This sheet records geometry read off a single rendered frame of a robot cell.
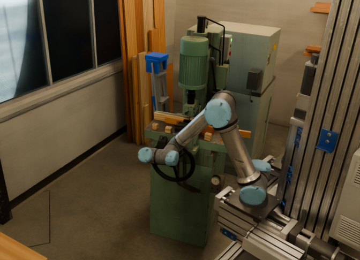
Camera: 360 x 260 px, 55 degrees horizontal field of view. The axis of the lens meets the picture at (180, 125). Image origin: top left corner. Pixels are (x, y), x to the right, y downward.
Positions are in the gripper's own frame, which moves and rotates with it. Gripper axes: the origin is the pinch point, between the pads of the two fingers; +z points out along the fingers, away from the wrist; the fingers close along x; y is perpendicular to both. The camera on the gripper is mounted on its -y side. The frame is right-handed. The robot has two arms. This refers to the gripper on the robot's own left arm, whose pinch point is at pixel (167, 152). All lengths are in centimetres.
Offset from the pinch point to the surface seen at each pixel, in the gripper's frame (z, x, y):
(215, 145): 23.6, 22.7, -7.0
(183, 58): 6, 1, -58
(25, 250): -39, -58, 60
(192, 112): 25.3, 4.4, -27.1
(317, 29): 219, 85, -154
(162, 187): 42, -16, 27
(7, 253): -44, -65, 61
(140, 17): 134, -97, -135
